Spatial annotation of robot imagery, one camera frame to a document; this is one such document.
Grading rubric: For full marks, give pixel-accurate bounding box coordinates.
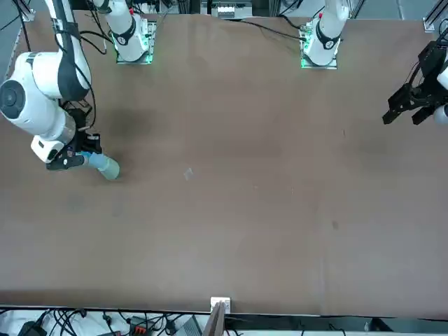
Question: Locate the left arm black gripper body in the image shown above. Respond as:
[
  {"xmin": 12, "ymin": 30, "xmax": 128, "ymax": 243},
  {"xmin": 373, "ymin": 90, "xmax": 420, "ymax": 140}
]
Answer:
[{"xmin": 416, "ymin": 41, "xmax": 448, "ymax": 106}]

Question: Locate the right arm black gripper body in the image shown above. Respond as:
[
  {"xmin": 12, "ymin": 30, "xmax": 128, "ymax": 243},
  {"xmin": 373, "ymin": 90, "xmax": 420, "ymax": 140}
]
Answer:
[{"xmin": 68, "ymin": 111, "xmax": 88, "ymax": 155}]

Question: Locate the blue plastic cup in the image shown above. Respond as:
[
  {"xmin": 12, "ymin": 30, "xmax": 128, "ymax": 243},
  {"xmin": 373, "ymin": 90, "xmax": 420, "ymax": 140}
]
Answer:
[{"xmin": 81, "ymin": 150, "xmax": 108, "ymax": 173}]

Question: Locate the pale green plastic cup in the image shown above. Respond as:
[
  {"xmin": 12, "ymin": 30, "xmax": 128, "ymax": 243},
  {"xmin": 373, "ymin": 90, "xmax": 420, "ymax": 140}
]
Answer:
[{"xmin": 97, "ymin": 159, "xmax": 121, "ymax": 181}]

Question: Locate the black power brick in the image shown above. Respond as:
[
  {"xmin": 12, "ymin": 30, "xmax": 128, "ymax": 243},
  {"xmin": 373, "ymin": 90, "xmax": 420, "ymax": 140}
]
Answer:
[{"xmin": 16, "ymin": 318, "xmax": 48, "ymax": 336}]

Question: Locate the black orange connector block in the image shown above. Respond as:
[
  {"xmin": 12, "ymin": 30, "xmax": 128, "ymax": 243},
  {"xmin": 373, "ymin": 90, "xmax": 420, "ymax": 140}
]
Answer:
[{"xmin": 128, "ymin": 316, "xmax": 148, "ymax": 335}]

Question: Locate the grey metal box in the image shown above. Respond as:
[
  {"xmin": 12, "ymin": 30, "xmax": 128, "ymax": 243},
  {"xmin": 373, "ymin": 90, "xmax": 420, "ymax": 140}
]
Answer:
[{"xmin": 216, "ymin": 2, "xmax": 236, "ymax": 19}]

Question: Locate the black adapter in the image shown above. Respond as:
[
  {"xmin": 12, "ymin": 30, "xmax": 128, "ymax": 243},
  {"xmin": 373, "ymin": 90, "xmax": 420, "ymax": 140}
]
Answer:
[{"xmin": 366, "ymin": 317, "xmax": 393, "ymax": 333}]

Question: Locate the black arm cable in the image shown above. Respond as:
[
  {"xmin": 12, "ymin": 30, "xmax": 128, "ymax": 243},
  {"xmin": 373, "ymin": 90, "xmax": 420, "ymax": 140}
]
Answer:
[{"xmin": 52, "ymin": 17, "xmax": 108, "ymax": 136}]

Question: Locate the black power cable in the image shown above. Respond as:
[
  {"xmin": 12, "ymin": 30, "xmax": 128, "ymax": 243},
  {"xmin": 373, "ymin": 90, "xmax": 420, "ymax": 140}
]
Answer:
[{"xmin": 223, "ymin": 17, "xmax": 302, "ymax": 55}]

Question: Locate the aluminium frame post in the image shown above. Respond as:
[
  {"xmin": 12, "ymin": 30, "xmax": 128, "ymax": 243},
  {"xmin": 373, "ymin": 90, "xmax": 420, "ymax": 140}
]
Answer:
[{"xmin": 202, "ymin": 295, "xmax": 232, "ymax": 336}]

